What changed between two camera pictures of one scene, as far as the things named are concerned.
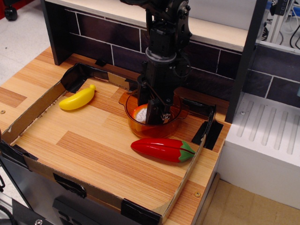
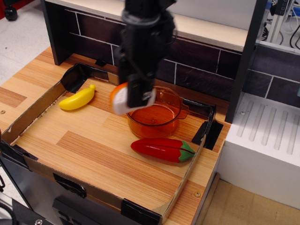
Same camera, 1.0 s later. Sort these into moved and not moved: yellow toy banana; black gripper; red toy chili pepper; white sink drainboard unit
Moved: black gripper
Not moved: white sink drainboard unit; yellow toy banana; red toy chili pepper
